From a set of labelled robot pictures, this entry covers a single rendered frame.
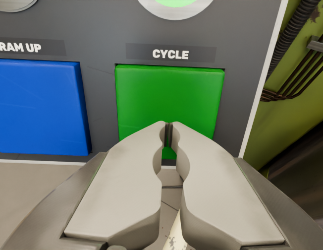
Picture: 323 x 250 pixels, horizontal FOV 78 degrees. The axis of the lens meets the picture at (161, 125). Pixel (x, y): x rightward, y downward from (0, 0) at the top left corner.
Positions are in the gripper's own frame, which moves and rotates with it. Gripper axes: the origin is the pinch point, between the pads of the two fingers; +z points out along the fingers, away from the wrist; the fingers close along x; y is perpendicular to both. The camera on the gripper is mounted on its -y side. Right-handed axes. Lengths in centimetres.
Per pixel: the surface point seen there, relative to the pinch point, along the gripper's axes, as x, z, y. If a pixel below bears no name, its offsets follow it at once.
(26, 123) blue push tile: -10.6, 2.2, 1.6
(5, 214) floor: -77, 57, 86
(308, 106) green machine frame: 31.4, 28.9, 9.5
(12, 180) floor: -81, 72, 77
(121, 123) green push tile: -3.4, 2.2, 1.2
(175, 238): 3.9, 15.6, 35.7
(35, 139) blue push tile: -10.2, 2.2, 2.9
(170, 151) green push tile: 0.4, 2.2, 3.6
